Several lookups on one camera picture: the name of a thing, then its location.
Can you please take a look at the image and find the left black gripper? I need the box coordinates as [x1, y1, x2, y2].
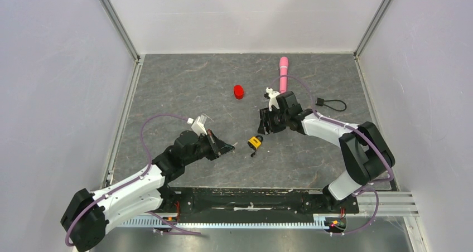
[183, 129, 234, 166]

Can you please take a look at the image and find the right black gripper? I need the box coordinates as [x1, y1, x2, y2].
[258, 106, 289, 135]

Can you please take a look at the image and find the yellow black padlock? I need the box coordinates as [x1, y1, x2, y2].
[247, 135, 264, 157]

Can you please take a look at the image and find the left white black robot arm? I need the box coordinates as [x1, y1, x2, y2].
[60, 130, 235, 251]

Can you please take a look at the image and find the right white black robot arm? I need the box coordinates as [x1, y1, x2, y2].
[258, 88, 395, 212]

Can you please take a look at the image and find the red cylindrical cap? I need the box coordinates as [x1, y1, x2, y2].
[233, 85, 245, 100]

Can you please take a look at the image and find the pink pen-shaped stick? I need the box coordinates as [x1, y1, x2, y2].
[279, 56, 289, 94]

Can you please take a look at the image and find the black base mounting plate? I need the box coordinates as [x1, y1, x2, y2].
[154, 187, 359, 224]

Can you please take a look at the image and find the black cable loop strap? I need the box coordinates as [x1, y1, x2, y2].
[315, 98, 347, 113]

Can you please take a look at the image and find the white slotted cable duct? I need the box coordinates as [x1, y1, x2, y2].
[118, 215, 341, 230]

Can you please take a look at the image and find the right aluminium frame rail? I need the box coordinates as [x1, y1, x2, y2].
[353, 0, 402, 192]

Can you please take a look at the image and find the aluminium frame rail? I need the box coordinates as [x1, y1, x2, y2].
[353, 0, 402, 192]
[99, 0, 143, 187]

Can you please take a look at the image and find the left aluminium frame rail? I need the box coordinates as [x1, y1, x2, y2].
[99, 0, 143, 187]

